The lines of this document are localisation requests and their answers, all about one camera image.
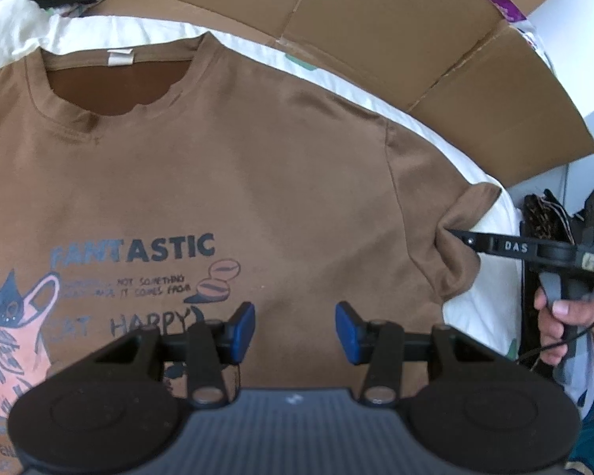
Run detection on black folded cloth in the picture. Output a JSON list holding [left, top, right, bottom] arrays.
[[517, 190, 590, 372]]

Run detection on purple packet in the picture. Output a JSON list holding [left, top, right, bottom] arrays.
[[490, 0, 528, 23]]

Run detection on flattened cardboard sheet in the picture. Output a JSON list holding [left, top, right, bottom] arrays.
[[86, 0, 594, 189]]

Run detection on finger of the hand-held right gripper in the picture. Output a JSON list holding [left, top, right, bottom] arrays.
[[448, 228, 496, 257]]

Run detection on cream printed bear blanket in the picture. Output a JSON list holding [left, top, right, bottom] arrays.
[[0, 0, 545, 372]]

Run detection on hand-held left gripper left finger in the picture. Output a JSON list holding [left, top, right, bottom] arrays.
[[91, 302, 257, 407]]

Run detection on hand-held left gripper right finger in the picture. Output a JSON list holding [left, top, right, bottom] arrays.
[[335, 302, 501, 407]]

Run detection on brown printed t-shirt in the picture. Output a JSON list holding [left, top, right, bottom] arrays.
[[0, 31, 503, 475]]

